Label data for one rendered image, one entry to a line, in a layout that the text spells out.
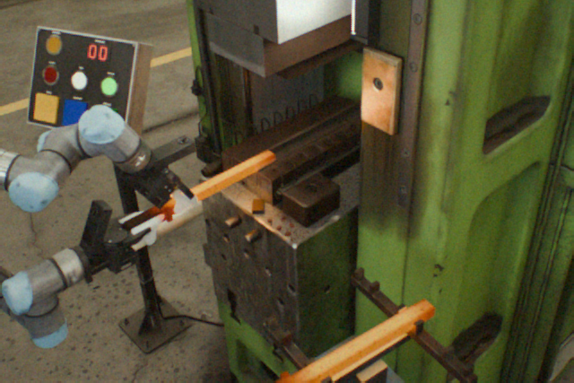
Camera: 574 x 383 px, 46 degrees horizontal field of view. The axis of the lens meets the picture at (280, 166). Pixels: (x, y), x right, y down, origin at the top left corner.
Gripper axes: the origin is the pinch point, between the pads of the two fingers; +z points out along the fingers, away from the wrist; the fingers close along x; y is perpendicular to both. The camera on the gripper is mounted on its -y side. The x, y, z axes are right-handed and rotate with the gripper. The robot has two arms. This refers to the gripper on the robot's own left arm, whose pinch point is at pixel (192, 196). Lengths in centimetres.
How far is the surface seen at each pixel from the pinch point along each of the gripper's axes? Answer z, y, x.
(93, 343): 82, 59, -67
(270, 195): 13.5, -12.9, 6.9
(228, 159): 11.3, -14.2, -9.6
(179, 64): 157, -75, -232
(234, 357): 74, 27, -10
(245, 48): -19.0, -31.2, 1.4
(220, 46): -16.9, -30.0, -8.0
